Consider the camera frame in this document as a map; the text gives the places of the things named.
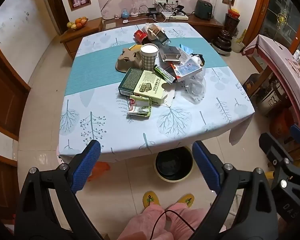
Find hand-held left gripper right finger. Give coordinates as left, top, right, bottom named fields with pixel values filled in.
left=192, top=140, right=277, bottom=240

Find steel pot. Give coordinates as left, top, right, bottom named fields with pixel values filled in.
left=256, top=80, right=283, bottom=117

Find clear plastic bag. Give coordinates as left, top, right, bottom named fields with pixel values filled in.
left=182, top=66, right=207, bottom=104

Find dark green air fryer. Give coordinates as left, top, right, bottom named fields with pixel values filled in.
left=194, top=0, right=213, bottom=20

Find small red box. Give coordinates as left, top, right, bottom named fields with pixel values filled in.
left=133, top=29, right=147, bottom=43

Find table with teal tablecloth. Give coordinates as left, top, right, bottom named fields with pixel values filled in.
left=59, top=22, right=256, bottom=162

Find green white wrapper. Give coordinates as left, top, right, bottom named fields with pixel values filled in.
left=126, top=95, right=152, bottom=118

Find silver foil packet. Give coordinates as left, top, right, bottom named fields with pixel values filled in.
left=159, top=46, right=182, bottom=62

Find orange plastic bag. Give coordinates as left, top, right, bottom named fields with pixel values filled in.
left=87, top=161, right=110, bottom=182

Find brown striped paper box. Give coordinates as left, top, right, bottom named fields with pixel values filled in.
left=146, top=24, right=165, bottom=39

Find tall dark vase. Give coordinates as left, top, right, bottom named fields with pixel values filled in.
left=224, top=9, right=240, bottom=30

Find wooden cabinet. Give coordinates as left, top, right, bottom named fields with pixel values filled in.
left=0, top=34, right=32, bottom=140

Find checked paper cup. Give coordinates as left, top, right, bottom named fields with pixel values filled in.
left=140, top=44, right=159, bottom=71

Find brown cardboard cup carrier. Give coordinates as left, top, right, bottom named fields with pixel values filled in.
left=114, top=47, right=143, bottom=72

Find white box blue print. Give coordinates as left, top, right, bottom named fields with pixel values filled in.
left=174, top=55, right=203, bottom=82

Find table with pink cloth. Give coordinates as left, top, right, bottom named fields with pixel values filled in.
left=242, top=34, right=300, bottom=130

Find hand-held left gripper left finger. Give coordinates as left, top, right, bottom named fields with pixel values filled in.
left=15, top=140, right=103, bottom=240

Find green cracker box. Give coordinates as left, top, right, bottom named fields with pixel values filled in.
left=118, top=68, right=177, bottom=108

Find thin red cable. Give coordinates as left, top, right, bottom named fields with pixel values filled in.
left=150, top=210, right=198, bottom=240

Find green tube pack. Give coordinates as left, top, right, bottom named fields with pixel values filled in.
left=154, top=64, right=177, bottom=83

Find person's pink pants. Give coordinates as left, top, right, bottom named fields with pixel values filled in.
left=117, top=202, right=227, bottom=240

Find yellow embroidered slipper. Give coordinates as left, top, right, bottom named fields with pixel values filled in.
left=176, top=194, right=194, bottom=209
left=142, top=191, right=161, bottom=208

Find stack of black pots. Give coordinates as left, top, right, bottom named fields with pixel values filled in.
left=213, top=29, right=232, bottom=55

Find white bucket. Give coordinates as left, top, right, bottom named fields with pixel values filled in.
left=231, top=36, right=245, bottom=53

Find wooden television stand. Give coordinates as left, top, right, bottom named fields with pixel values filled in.
left=60, top=17, right=224, bottom=55

